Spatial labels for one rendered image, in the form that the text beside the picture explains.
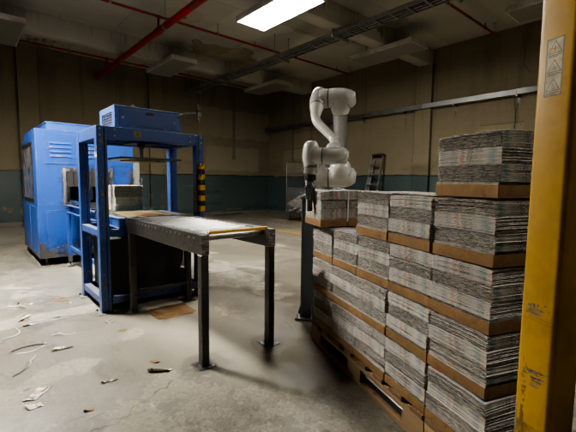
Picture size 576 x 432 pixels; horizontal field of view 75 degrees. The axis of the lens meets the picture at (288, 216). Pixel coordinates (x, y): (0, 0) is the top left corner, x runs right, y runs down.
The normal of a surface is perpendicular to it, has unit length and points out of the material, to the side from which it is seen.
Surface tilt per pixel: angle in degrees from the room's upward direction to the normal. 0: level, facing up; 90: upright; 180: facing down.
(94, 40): 90
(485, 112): 90
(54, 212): 90
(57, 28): 90
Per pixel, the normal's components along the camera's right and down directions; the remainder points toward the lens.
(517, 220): 0.35, 0.08
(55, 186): 0.66, 0.07
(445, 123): -0.76, 0.05
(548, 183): -0.94, 0.02
